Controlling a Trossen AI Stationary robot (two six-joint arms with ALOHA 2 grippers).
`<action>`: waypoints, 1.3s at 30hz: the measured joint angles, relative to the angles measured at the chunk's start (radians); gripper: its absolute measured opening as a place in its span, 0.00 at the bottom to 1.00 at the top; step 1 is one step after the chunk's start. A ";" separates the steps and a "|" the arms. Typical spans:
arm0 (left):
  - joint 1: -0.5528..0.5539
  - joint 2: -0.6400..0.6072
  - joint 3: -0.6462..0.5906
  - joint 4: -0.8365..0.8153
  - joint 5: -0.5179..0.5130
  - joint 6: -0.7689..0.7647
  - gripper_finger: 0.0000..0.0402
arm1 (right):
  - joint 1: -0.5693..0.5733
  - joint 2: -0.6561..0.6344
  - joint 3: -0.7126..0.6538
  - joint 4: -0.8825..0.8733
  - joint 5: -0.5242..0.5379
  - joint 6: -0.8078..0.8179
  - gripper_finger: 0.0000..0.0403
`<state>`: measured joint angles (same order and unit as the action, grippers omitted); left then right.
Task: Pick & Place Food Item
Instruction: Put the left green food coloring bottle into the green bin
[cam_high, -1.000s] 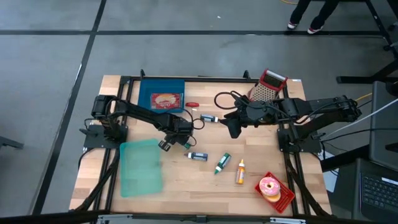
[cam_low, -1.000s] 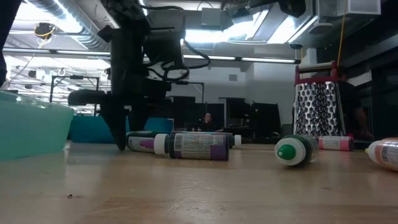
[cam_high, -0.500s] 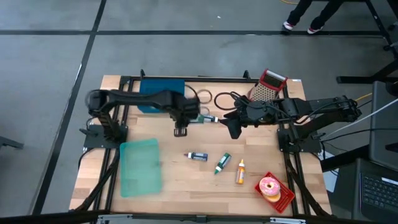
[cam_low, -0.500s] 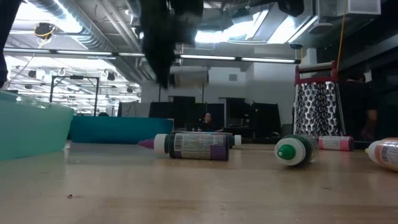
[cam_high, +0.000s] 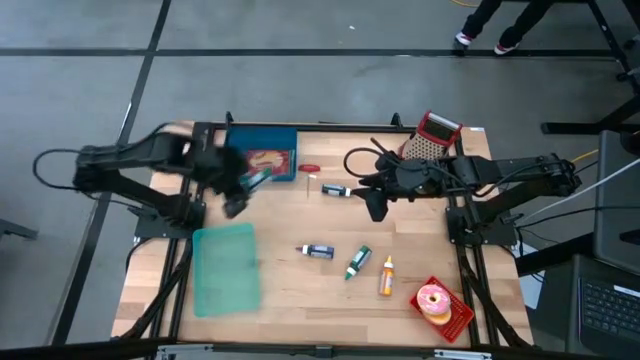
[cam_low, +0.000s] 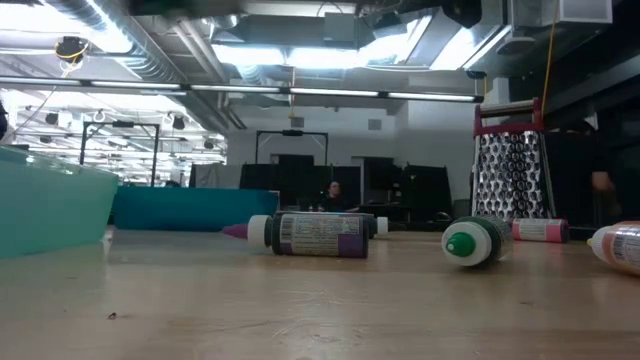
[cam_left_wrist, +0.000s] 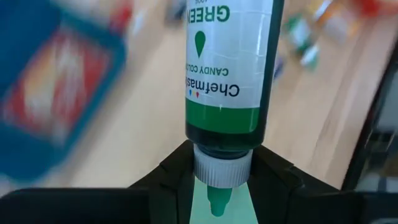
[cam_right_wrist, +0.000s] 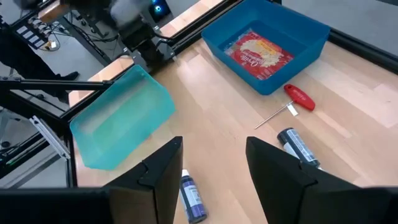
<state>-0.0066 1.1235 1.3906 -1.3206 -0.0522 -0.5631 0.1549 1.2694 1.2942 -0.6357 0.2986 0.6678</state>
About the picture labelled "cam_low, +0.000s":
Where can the red metal box grater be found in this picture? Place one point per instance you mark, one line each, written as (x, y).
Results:
(510, 175)

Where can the silver ventilation duct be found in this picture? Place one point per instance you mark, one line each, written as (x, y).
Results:
(150, 50)

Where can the black paint bottle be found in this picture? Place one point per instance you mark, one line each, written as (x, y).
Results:
(381, 226)

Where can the black round ceiling fixture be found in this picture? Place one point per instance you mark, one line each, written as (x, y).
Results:
(71, 49)

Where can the pink paint bottle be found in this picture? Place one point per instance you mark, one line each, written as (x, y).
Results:
(540, 230)

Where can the black partition panel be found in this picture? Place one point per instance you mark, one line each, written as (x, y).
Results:
(425, 185)
(290, 177)

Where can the teal translucent plastic bin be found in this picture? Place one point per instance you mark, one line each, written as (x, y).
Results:
(50, 210)

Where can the green paint bottle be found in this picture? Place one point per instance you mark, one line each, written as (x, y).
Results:
(475, 242)

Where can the overhead LED light bar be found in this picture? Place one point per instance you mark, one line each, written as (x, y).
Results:
(235, 89)

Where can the orange paint bottle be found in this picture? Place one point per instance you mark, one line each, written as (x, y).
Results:
(620, 247)

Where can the blue plastic bin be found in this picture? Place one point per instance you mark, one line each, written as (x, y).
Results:
(195, 207)

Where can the purple paint bottle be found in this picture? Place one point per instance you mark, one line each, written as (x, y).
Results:
(320, 235)

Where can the black background station frame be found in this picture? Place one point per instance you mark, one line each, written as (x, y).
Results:
(120, 125)
(292, 133)

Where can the person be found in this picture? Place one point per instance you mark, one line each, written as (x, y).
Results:
(334, 197)
(603, 181)

